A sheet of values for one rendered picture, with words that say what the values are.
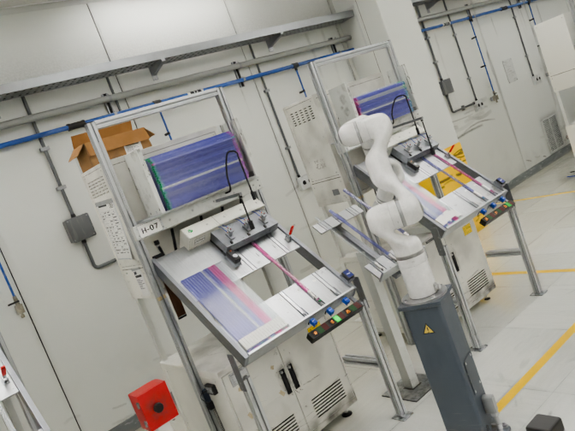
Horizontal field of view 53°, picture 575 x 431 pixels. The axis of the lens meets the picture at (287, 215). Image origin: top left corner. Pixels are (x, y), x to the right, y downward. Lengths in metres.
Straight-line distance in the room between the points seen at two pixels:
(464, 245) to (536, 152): 4.39
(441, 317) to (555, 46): 4.70
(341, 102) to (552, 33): 3.46
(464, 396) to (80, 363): 2.63
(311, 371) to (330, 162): 1.38
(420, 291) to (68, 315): 2.56
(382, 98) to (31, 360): 2.82
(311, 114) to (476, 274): 1.53
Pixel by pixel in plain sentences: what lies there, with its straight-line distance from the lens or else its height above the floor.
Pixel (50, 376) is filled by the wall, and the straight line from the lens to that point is 4.23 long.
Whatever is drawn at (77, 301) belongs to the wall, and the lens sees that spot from 4.24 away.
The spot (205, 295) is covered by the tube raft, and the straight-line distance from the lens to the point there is 2.70.
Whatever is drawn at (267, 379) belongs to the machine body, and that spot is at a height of 0.46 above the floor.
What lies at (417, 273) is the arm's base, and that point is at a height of 0.82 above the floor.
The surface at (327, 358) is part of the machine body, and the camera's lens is 3.16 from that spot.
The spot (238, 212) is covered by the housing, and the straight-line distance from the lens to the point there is 3.04.
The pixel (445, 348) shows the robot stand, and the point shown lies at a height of 0.50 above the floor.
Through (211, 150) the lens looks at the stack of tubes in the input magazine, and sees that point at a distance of 3.01.
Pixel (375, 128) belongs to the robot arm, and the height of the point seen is 1.42.
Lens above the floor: 1.49
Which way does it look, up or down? 7 degrees down
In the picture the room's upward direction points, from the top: 21 degrees counter-clockwise
